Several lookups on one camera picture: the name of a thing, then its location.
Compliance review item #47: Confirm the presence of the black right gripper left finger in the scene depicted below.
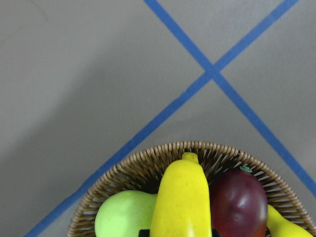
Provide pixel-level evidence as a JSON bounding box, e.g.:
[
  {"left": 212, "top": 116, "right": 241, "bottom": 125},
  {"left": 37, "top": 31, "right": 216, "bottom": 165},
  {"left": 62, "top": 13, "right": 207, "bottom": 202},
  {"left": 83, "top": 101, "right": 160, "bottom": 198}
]
[{"left": 138, "top": 229, "right": 150, "bottom": 237}]

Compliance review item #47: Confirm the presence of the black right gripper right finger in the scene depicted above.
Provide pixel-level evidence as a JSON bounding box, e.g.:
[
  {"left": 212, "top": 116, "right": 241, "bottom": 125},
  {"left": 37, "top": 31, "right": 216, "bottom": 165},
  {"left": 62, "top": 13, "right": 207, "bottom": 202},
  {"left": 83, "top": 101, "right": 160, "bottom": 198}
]
[{"left": 212, "top": 229, "right": 220, "bottom": 237}]

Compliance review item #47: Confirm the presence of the yellow banana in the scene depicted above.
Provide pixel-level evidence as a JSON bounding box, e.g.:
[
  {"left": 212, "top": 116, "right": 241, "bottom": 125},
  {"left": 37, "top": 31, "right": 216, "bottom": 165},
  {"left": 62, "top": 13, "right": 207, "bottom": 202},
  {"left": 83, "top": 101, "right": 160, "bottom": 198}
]
[
  {"left": 267, "top": 204, "right": 313, "bottom": 237},
  {"left": 150, "top": 153, "right": 212, "bottom": 237}
]

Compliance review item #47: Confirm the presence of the woven brown fruit basket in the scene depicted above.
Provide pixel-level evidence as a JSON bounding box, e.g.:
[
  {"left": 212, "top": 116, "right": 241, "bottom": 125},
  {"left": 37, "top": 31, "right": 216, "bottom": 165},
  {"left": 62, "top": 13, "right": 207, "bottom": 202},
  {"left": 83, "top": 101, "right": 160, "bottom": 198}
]
[{"left": 66, "top": 141, "right": 316, "bottom": 237}]

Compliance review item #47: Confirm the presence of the green pear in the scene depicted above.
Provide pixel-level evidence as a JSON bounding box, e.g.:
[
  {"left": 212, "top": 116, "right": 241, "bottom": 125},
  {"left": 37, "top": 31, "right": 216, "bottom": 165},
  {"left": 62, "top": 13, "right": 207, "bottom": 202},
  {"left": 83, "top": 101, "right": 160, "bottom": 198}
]
[{"left": 94, "top": 190, "right": 157, "bottom": 237}]

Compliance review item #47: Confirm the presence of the dark red mango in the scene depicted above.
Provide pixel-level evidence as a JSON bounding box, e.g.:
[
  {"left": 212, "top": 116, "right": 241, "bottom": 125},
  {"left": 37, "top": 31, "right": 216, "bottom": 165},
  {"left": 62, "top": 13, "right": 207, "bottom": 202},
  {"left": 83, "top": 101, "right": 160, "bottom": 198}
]
[{"left": 209, "top": 169, "right": 268, "bottom": 237}]

